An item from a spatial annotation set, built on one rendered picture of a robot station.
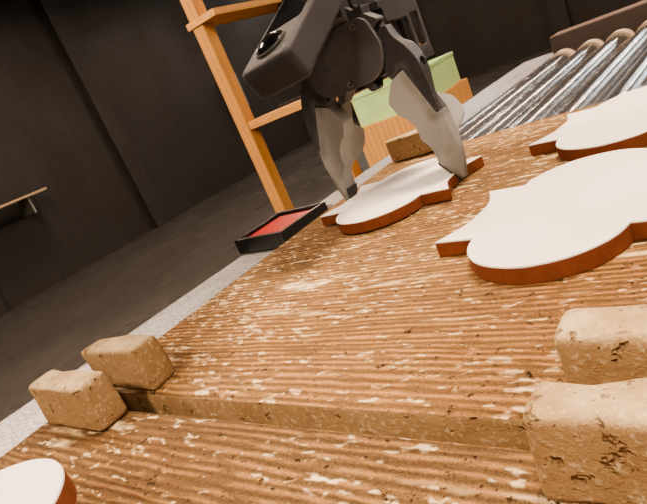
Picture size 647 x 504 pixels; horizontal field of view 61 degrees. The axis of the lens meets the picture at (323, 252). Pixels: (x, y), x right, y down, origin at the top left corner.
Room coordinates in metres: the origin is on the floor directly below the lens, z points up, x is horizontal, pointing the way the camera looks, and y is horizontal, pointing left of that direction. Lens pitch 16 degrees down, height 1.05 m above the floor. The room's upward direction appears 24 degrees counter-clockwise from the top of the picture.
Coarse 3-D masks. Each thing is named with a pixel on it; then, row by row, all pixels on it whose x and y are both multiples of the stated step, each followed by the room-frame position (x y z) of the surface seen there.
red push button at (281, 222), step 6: (282, 216) 0.61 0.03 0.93; (288, 216) 0.60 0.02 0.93; (294, 216) 0.58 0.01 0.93; (300, 216) 0.57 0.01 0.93; (276, 222) 0.59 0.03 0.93; (282, 222) 0.58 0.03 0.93; (288, 222) 0.57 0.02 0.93; (264, 228) 0.59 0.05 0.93; (270, 228) 0.57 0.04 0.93; (276, 228) 0.56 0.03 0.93; (282, 228) 0.55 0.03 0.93; (252, 234) 0.58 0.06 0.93; (258, 234) 0.57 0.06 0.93
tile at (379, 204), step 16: (432, 160) 0.48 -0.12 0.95; (480, 160) 0.42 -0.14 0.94; (400, 176) 0.47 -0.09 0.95; (416, 176) 0.45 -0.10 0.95; (432, 176) 0.42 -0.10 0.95; (448, 176) 0.40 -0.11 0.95; (368, 192) 0.46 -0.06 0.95; (384, 192) 0.44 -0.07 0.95; (400, 192) 0.42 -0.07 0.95; (416, 192) 0.40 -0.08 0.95; (432, 192) 0.38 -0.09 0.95; (448, 192) 0.37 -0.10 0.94; (336, 208) 0.46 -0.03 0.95; (352, 208) 0.43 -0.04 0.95; (368, 208) 0.41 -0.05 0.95; (384, 208) 0.39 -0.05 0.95; (400, 208) 0.38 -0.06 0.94; (416, 208) 0.38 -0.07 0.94; (352, 224) 0.39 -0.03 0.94; (368, 224) 0.38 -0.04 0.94; (384, 224) 0.38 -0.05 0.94
